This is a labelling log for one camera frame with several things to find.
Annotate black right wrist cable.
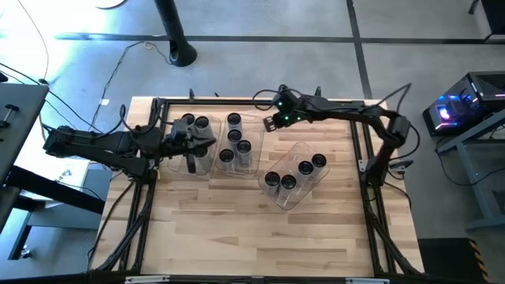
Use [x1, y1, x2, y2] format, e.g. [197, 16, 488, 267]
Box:
[251, 84, 289, 112]

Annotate black box hazard stripes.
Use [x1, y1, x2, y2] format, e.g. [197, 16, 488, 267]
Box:
[417, 236, 492, 284]

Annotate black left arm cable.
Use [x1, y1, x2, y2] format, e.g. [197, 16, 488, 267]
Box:
[117, 97, 174, 137]

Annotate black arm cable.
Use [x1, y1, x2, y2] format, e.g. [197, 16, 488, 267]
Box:
[376, 82, 422, 162]
[117, 97, 174, 137]

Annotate black cabinet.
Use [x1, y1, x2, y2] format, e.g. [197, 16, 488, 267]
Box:
[467, 0, 505, 43]

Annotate table with blue-grey legs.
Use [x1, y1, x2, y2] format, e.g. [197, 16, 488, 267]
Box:
[435, 112, 505, 232]

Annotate black pole stand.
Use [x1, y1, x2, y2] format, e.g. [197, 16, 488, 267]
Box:
[152, 0, 198, 68]

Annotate white can peach band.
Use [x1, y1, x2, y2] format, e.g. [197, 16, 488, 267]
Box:
[219, 148, 237, 171]

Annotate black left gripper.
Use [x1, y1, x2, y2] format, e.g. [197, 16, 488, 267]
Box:
[163, 119, 217, 174]

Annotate white Celsius soda can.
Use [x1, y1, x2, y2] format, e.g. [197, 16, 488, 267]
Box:
[226, 111, 244, 131]
[279, 174, 298, 200]

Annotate white can blue band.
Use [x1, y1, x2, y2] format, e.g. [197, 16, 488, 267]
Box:
[263, 171, 282, 196]
[196, 148, 214, 174]
[194, 115, 212, 137]

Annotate grey metal desk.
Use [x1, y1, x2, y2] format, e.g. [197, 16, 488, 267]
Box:
[0, 82, 107, 263]

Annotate black computer case RGB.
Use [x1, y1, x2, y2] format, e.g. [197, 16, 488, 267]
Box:
[421, 70, 505, 138]

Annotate black floor cable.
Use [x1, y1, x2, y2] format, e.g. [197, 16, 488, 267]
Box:
[0, 61, 122, 148]
[91, 39, 177, 128]

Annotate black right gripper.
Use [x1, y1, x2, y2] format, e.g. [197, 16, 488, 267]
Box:
[263, 98, 305, 133]

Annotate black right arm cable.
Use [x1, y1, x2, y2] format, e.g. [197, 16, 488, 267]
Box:
[376, 82, 422, 162]

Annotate white box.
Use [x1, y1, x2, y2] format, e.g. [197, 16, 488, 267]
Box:
[23, 155, 90, 198]

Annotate clear plastic bin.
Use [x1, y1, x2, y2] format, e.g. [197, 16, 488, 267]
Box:
[215, 112, 266, 179]
[258, 141, 331, 211]
[166, 113, 222, 178]

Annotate white can yellow band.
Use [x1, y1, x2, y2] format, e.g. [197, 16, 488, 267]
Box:
[235, 139, 253, 166]
[226, 129, 244, 149]
[296, 160, 316, 185]

